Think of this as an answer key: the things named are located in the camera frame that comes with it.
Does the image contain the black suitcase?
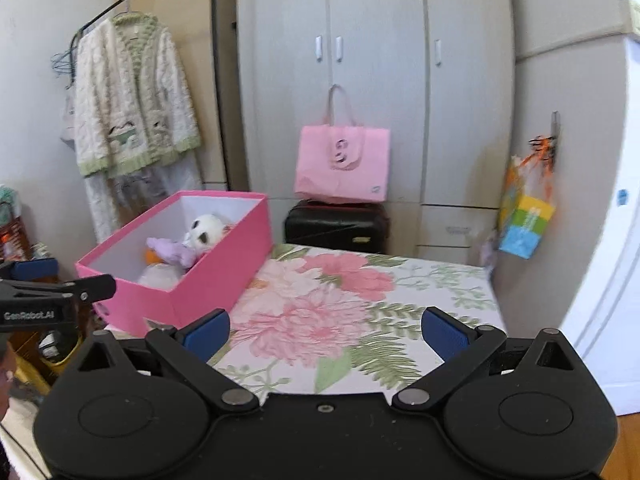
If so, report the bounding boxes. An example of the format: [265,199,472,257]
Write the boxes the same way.
[284,199,391,255]

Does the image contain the white fluffy plush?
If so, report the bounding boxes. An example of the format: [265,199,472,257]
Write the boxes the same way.
[137,262,183,290]

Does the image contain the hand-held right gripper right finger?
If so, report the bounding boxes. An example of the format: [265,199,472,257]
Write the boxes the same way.
[391,306,586,411]

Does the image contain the white refrigerator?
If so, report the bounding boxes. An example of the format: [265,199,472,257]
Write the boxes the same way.
[560,0,640,416]

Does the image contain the blue wire hangers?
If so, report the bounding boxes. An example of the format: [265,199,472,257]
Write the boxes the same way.
[50,47,76,76]

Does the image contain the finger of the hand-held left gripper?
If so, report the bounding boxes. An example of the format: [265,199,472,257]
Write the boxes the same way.
[0,274,117,303]
[0,257,60,283]

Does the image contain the colourful gift bag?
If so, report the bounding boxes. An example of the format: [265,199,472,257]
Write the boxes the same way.
[497,135,557,261]

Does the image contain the pink tote bag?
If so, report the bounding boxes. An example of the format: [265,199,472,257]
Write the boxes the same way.
[294,85,391,204]

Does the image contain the grey wardrobe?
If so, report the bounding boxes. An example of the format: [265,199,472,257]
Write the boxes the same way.
[232,0,516,266]

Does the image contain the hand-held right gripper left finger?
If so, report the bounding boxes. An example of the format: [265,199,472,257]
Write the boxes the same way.
[62,309,261,411]

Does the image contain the white fleece jacket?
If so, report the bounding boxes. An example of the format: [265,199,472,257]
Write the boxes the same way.
[72,12,201,178]

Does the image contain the beige wooden board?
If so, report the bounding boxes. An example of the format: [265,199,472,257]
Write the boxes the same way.
[115,0,228,191]

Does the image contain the white fleece pants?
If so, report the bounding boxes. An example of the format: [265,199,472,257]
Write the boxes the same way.
[82,152,206,246]

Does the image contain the white panda plush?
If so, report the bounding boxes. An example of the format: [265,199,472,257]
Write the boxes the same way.
[182,213,233,251]

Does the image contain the pink cardboard box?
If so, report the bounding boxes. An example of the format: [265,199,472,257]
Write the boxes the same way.
[75,190,273,338]

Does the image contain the purple plush toy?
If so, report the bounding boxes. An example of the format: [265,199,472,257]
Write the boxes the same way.
[146,237,198,268]

